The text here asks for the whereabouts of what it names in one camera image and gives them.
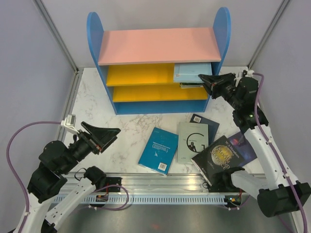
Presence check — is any aluminium rail frame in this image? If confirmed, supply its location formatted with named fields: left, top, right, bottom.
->
left=65, top=172, right=268, bottom=195

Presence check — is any blue pink yellow bookshelf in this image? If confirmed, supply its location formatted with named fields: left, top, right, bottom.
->
left=86, top=7, right=231, bottom=115

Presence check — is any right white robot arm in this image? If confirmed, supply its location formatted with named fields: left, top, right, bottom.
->
left=199, top=73, right=311, bottom=217

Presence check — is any pale grey Gatsby book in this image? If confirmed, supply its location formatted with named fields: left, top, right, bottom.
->
left=177, top=122, right=209, bottom=164

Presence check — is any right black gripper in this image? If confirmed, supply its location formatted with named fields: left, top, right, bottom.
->
left=199, top=72, right=242, bottom=109

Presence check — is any green Alice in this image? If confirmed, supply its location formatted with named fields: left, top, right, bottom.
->
left=179, top=83, right=203, bottom=87

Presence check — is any black Moon and Sixpence book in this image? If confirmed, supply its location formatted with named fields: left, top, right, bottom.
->
left=191, top=136, right=244, bottom=185

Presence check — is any light blue book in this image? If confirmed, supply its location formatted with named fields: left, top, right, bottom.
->
left=173, top=63, right=212, bottom=83

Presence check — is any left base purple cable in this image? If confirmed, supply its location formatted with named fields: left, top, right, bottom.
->
left=77, top=184, right=129, bottom=212

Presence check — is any bright blue book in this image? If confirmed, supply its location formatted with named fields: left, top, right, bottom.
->
left=138, top=127, right=178, bottom=176

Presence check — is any dark purple blue book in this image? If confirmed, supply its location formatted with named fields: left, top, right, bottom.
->
left=228, top=132, right=257, bottom=166

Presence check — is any navy blue book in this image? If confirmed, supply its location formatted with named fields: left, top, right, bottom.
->
left=190, top=114, right=220, bottom=144

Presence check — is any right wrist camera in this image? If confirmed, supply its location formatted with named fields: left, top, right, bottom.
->
left=236, top=69, right=254, bottom=78

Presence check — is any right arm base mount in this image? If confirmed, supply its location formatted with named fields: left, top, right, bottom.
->
left=206, top=174, right=252, bottom=209

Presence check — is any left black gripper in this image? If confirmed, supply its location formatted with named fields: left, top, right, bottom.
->
left=61, top=120, right=121, bottom=173

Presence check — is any yellow book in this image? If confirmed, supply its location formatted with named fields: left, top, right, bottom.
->
left=180, top=85, right=195, bottom=89

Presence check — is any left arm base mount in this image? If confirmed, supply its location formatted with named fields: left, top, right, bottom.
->
left=95, top=177, right=122, bottom=202

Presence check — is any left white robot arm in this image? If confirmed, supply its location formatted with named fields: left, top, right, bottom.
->
left=13, top=116, right=120, bottom=233

